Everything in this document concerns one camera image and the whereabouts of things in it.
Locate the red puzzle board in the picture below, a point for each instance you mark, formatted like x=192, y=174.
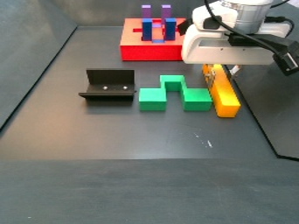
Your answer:
x=138, y=50

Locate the yellow rectangular bar block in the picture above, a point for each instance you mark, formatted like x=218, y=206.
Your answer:
x=226, y=101

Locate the green zigzag block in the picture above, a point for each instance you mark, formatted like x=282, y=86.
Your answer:
x=194, y=98

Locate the black angle bracket block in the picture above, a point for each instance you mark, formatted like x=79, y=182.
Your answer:
x=110, y=84

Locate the purple U-shaped block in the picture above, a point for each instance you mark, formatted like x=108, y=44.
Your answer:
x=156, y=13

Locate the dark blue U-shaped block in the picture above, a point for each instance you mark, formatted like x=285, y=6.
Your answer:
x=160, y=31

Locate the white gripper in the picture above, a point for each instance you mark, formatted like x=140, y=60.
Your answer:
x=206, y=42

